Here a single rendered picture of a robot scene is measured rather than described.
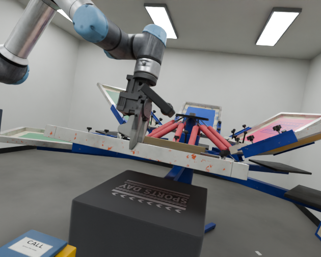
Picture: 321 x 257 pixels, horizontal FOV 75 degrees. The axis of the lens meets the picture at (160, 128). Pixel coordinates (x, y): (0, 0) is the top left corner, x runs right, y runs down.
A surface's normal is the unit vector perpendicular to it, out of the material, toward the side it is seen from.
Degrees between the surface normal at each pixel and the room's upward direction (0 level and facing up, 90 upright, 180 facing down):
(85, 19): 90
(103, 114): 90
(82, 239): 91
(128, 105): 79
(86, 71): 90
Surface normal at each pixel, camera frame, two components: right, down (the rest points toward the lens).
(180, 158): -0.20, -0.17
